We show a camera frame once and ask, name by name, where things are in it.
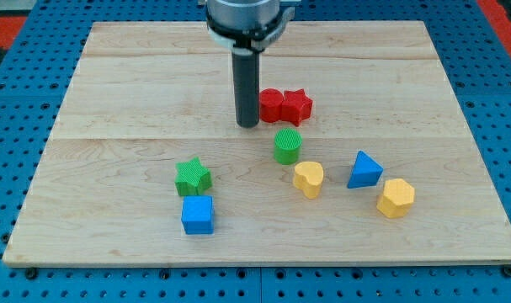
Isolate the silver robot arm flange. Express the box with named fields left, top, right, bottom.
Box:
left=205, top=0, right=295, bottom=56

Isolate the green star block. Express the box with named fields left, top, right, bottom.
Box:
left=174, top=157, right=213, bottom=196

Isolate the yellow hexagon block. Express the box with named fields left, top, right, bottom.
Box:
left=376, top=178, right=415, bottom=219

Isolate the blue triangle block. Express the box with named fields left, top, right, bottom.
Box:
left=347, top=151, right=384, bottom=189

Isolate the red star block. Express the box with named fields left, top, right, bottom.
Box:
left=280, top=89, right=313, bottom=127

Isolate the red cylinder block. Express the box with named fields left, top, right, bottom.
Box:
left=259, top=88, right=284, bottom=123

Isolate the light wooden board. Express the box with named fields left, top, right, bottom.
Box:
left=3, top=21, right=511, bottom=268

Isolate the yellow heart block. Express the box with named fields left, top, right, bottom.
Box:
left=292, top=162, right=324, bottom=199

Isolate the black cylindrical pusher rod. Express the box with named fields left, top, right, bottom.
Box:
left=232, top=50, right=260, bottom=128

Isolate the blue cube block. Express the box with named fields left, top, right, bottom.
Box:
left=181, top=195, right=214, bottom=235

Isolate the green cylinder block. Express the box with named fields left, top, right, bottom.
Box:
left=274, top=128, right=302, bottom=165

